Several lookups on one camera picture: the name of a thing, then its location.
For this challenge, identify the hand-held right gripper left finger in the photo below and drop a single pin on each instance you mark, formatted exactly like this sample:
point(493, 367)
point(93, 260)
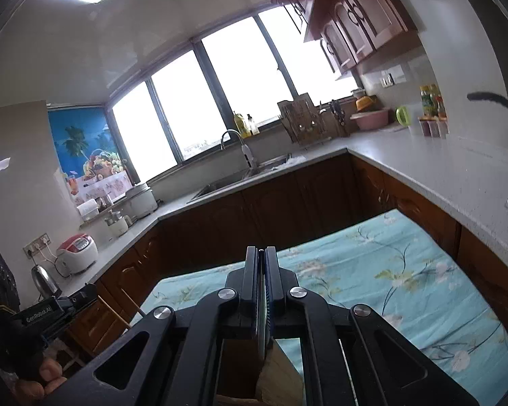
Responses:
point(253, 287)

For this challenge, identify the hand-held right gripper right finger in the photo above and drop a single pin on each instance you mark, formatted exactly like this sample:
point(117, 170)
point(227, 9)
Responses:
point(275, 287)

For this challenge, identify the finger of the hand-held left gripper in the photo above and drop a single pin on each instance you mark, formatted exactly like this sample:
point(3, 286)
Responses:
point(81, 300)

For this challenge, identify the wooden utensil holder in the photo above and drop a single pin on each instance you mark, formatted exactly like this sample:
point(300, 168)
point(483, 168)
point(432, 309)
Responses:
point(277, 380)

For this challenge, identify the person's left hand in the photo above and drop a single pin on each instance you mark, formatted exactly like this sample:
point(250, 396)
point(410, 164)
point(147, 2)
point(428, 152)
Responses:
point(46, 378)

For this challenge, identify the steel electric kettle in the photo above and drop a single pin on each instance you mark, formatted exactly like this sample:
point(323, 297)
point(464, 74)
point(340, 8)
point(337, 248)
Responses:
point(44, 281)

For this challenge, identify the red and white rice cooker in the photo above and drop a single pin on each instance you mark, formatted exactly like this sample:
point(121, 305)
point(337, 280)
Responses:
point(76, 253)

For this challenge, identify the white box on windowsill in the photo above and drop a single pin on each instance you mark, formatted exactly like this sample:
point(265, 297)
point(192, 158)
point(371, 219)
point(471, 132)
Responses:
point(87, 210)

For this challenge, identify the floral teal tablecloth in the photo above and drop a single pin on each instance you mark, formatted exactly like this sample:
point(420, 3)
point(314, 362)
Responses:
point(364, 270)

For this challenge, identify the steel sink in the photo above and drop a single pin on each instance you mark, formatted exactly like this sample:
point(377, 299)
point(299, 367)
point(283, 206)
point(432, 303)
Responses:
point(228, 182)

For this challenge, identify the large white rice cooker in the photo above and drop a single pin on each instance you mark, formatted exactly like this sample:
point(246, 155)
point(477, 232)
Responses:
point(142, 201)

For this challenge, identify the white cloth by sink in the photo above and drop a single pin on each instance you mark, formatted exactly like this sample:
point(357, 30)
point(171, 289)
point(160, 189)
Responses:
point(288, 161)

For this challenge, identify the chrome faucet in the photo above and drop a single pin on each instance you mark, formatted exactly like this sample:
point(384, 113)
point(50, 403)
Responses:
point(247, 152)

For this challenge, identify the fruit print window blind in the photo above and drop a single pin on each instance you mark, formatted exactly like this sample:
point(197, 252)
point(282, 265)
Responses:
point(80, 143)

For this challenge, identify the dish soap pump bottle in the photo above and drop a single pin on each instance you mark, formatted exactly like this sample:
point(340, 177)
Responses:
point(252, 126)

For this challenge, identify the wooden cutting board rack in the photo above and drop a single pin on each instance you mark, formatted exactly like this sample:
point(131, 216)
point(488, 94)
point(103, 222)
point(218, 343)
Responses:
point(302, 120)

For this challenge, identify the knife block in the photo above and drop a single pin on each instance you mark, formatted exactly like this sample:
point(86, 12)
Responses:
point(339, 122)

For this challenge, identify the pink basin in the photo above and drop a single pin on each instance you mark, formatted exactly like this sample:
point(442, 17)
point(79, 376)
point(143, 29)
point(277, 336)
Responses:
point(369, 120)

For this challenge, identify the yellow bowl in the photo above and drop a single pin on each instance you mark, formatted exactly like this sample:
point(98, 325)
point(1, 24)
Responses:
point(365, 102)

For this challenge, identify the white bowl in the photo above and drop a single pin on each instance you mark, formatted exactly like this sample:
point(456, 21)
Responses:
point(357, 93)

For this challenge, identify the kitchen window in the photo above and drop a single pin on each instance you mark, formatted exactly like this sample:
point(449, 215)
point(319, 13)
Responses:
point(237, 76)

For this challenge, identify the green cup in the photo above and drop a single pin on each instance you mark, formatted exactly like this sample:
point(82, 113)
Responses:
point(402, 116)

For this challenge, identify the green label seasoning bottle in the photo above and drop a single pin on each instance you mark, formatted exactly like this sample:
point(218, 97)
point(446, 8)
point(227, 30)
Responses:
point(425, 102)

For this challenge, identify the red seasoning bottle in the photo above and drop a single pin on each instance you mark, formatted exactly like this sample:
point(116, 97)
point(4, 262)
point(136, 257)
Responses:
point(441, 109)

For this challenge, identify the yellow seasoning bottle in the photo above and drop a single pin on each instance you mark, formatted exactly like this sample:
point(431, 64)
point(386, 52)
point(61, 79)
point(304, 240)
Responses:
point(434, 99)

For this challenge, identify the brown upper cabinets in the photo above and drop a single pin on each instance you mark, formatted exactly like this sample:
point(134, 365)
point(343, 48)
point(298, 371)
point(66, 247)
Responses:
point(355, 12)

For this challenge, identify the wall socket strip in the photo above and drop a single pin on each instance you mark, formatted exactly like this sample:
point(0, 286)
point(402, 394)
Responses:
point(37, 244)

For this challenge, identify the wall switch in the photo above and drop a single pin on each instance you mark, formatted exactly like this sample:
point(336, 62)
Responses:
point(387, 80)

